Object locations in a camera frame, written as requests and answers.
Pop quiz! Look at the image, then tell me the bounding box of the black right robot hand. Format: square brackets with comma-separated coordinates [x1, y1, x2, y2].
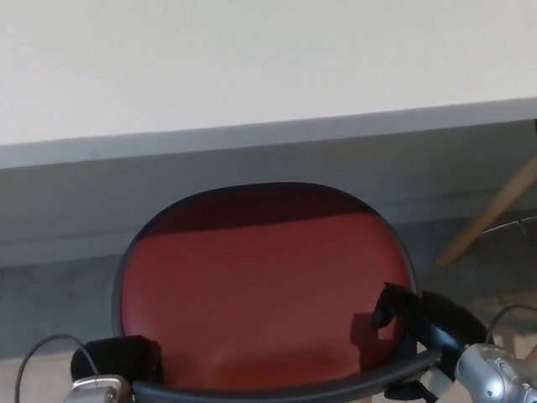
[371, 283, 490, 402]

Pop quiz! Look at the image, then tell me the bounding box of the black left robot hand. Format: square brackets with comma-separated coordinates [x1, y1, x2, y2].
[70, 335, 164, 384]

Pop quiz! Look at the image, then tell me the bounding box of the red seat grey back chair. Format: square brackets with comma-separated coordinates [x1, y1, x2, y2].
[112, 181, 441, 403]

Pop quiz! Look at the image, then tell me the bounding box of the red seat wooden leg chair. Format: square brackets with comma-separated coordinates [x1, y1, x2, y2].
[435, 154, 537, 362]

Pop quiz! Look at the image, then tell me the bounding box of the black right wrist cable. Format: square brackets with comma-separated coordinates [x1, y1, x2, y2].
[482, 304, 537, 362]

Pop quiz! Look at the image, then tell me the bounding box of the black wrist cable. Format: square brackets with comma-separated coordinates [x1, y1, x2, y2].
[482, 304, 537, 362]
[14, 334, 102, 403]

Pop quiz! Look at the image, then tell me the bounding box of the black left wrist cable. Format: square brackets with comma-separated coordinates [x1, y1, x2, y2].
[14, 334, 102, 403]

